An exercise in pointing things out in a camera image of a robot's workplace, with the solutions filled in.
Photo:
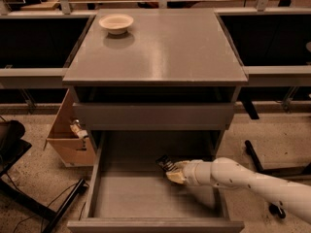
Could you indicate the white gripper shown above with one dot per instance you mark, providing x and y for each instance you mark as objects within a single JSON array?
[{"x": 190, "y": 173}]

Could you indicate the small object in box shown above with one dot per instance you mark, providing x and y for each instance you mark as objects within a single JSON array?
[{"x": 77, "y": 129}]

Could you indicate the open grey middle drawer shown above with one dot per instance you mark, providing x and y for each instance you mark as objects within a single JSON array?
[{"x": 129, "y": 192}]

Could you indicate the open cardboard box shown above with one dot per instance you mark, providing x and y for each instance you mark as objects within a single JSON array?
[{"x": 72, "y": 150}]

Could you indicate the white paper bowl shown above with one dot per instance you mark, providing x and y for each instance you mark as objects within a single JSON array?
[{"x": 116, "y": 24}]

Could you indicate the black stand leg left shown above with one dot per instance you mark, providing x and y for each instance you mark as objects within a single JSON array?
[{"x": 76, "y": 189}]

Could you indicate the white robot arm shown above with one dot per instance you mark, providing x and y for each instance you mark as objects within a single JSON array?
[{"x": 223, "y": 172}]

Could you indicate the black chair base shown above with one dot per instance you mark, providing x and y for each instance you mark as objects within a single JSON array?
[{"x": 12, "y": 148}]

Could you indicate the closed grey top drawer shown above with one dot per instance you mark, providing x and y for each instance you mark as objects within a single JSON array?
[{"x": 97, "y": 116}]

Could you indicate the black stand leg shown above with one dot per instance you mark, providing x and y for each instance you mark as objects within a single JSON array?
[
  {"x": 76, "y": 189},
  {"x": 274, "y": 210}
]

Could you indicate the dark rxbar chocolate wrapper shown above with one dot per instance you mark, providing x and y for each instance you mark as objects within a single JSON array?
[{"x": 166, "y": 164}]

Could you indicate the black stand leg right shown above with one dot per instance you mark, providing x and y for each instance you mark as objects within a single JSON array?
[{"x": 274, "y": 210}]

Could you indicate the grey drawer cabinet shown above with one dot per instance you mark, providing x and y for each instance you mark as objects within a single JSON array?
[{"x": 157, "y": 95}]

